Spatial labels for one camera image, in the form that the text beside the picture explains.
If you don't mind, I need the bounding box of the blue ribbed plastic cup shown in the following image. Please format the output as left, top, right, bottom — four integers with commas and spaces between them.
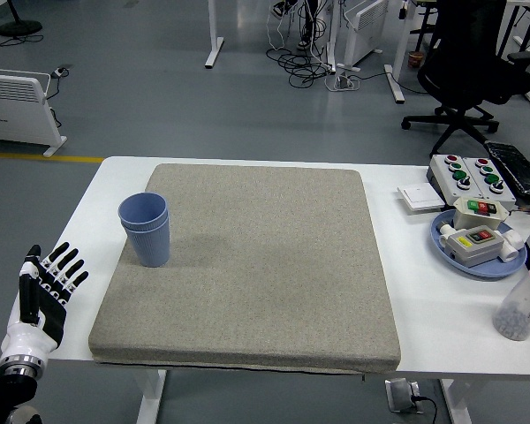
120, 216, 171, 269
117, 192, 170, 233

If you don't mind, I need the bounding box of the blue plastic plate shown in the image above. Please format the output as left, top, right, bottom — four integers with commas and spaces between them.
430, 209, 529, 279

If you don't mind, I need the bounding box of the grey push-button control box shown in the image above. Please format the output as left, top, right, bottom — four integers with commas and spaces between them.
462, 155, 519, 212
425, 153, 483, 207

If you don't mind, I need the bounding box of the person's black-white shoe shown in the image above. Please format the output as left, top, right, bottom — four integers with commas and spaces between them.
271, 0, 299, 19

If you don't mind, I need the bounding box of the white wall switch plate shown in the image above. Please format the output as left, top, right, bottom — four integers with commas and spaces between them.
396, 183, 445, 216

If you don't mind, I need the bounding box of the black office chair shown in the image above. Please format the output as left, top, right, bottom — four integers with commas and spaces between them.
400, 0, 530, 158

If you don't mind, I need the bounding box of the silver floor socket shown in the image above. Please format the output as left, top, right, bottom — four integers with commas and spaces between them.
384, 378, 424, 415

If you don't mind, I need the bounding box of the white three-button switch box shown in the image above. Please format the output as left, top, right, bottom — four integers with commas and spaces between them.
450, 196, 511, 231

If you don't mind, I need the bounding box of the black wrapped keyboard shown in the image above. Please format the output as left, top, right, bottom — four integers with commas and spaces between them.
483, 140, 530, 199

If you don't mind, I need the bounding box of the black floor cable bundle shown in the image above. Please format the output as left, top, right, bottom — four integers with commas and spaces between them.
264, 43, 337, 89

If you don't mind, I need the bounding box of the white power strip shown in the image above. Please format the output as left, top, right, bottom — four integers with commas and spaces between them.
333, 73, 360, 93

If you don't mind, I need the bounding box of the white panel heater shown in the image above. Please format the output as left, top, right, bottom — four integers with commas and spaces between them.
337, 0, 390, 72
0, 68, 68, 159

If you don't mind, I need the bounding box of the grey yellow-label switch box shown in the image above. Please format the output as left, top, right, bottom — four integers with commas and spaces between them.
445, 224, 507, 269

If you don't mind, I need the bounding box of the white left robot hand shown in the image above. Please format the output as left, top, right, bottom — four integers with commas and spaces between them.
2, 241, 90, 360

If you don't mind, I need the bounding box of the white pipe fitting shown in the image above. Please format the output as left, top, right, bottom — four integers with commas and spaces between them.
496, 229, 526, 265
438, 222, 457, 248

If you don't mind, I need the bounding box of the black fan base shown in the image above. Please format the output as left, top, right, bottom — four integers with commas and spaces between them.
0, 0, 44, 37

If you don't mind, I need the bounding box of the black socket cable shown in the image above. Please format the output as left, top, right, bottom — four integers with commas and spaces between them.
411, 394, 439, 424

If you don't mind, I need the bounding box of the grey-brown table mat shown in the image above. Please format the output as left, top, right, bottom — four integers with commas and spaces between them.
87, 163, 402, 376

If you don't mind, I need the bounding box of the red-capped clear plastic bottle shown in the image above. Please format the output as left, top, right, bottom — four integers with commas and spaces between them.
493, 259, 530, 343

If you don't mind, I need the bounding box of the white desk leg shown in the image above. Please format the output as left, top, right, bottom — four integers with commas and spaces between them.
324, 0, 339, 72
204, 0, 225, 69
382, 0, 414, 105

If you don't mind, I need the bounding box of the white table leg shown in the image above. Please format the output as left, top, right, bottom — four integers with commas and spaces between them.
135, 368, 169, 424
439, 378, 473, 424

